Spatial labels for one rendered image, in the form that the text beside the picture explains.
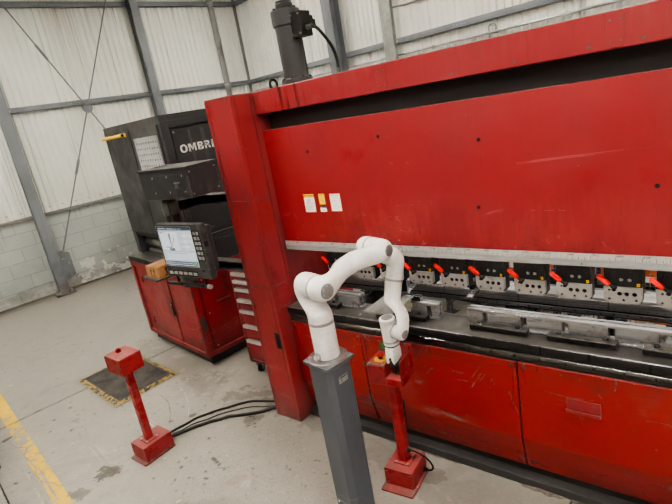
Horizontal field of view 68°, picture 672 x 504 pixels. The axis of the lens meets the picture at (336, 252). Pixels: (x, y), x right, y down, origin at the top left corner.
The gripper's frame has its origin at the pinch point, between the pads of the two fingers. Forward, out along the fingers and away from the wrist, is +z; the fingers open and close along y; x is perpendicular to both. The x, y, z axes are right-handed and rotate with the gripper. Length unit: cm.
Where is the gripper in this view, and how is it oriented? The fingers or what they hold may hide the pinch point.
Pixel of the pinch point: (396, 368)
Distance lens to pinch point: 279.7
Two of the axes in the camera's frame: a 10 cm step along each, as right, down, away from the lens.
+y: -5.0, 4.0, -7.7
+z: 2.1, 9.1, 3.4
